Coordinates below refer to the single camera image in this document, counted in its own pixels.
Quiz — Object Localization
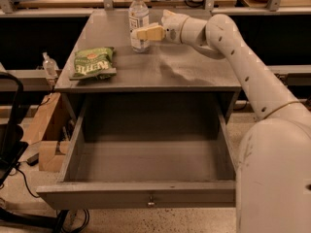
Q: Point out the black cable left floor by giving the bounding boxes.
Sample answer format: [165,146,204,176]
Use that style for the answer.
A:
[14,165,42,200]

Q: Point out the black office chair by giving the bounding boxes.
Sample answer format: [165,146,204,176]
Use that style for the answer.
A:
[0,71,68,233]

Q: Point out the open grey top drawer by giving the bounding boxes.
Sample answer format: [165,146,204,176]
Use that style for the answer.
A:
[37,92,235,210]

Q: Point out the small clear bottle left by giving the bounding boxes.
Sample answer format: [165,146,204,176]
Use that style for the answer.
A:
[43,52,58,77]

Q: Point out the green chip bag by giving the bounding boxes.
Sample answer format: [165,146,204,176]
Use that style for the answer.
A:
[69,47,117,81]

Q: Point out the grey cabinet with top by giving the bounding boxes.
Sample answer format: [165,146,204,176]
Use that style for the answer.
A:
[55,10,241,117]

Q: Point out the cardboard box on floor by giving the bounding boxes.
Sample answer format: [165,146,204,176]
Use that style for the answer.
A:
[22,93,70,172]

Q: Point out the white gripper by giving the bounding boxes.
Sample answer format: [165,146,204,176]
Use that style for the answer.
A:
[136,10,188,44]

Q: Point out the clear plastic water bottle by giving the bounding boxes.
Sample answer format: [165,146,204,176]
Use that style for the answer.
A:
[128,0,150,52]

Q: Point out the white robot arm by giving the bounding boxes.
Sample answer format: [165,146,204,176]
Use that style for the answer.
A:
[131,10,311,233]

